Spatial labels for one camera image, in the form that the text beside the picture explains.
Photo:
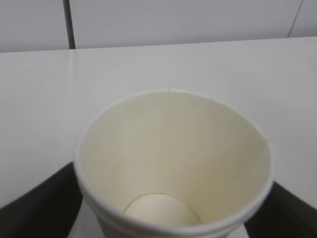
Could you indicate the white paper cup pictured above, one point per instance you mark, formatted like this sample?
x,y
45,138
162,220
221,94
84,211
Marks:
x,y
172,164

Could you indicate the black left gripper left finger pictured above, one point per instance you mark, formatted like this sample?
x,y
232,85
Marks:
x,y
47,211

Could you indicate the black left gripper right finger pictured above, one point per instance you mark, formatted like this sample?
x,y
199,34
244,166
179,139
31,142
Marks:
x,y
283,215

